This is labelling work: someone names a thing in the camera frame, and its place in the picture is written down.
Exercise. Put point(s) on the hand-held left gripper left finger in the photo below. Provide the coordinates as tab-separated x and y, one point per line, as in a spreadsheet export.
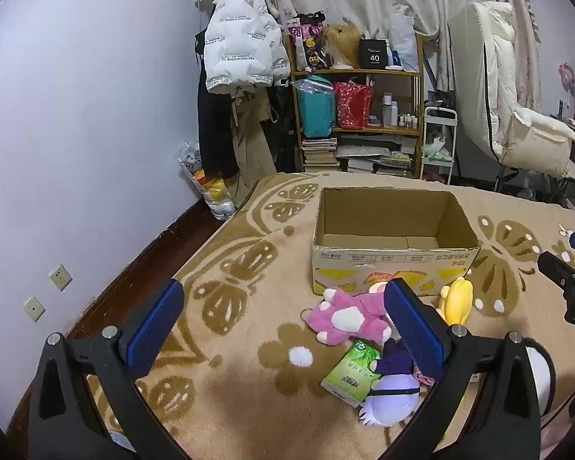
155	328

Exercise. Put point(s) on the beige trench coat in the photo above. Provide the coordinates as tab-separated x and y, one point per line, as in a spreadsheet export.
251	148

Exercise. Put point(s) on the row of cosmetic bottles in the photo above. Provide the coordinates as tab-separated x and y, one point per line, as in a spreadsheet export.
393	112

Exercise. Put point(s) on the green tissue packet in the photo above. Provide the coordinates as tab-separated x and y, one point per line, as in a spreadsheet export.
352	373

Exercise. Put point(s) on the white plastic bag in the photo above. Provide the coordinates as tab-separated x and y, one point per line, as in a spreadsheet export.
402	38

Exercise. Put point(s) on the white puffer jacket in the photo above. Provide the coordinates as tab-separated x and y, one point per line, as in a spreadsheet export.
239	38

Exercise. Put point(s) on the black hanging coat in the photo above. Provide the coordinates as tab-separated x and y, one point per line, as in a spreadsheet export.
213	124

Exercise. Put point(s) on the teal bag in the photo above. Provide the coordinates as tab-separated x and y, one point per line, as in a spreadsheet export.
316	110

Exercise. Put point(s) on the yellow plush toy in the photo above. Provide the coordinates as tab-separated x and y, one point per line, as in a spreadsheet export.
457	302

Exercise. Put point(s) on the red patterned bag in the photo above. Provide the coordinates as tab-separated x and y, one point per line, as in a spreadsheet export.
354	105

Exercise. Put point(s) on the pink desk fan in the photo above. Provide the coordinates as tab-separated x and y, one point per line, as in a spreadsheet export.
568	76

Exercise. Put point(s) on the cream recliner chair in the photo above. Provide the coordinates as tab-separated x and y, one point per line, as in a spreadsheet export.
479	76

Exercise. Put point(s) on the wall socket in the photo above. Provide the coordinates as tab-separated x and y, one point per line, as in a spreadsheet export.
34	309
60	278

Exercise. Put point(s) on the black hanging garment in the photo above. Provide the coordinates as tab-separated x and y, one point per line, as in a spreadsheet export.
282	124

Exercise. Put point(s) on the cardboard box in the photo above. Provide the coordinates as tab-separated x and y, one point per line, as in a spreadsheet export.
364	261

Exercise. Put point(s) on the black box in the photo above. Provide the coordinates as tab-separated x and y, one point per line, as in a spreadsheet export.
373	55

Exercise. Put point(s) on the white orange plush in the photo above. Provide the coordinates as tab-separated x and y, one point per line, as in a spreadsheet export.
435	141

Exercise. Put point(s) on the beige butterfly blanket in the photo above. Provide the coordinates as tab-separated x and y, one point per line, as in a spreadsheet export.
249	345

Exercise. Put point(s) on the wooden shelf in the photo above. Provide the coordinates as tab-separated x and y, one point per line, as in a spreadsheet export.
354	71

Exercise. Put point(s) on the stack of books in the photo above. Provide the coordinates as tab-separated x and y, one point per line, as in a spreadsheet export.
373	158
318	155

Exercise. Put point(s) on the clear bag of toys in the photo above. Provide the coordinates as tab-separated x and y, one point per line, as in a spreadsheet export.
211	191

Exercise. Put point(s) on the white trolley cart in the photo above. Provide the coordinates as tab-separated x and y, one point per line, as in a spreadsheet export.
441	112

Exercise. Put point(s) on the blonde wig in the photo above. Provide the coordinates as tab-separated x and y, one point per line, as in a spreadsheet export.
342	43

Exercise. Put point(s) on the purple plush doll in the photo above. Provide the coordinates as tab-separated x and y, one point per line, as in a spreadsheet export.
393	393

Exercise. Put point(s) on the pink black printed bag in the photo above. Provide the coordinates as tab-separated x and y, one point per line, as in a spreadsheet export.
309	43

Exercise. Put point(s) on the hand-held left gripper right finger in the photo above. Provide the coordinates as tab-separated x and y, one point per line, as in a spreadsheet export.
414	326

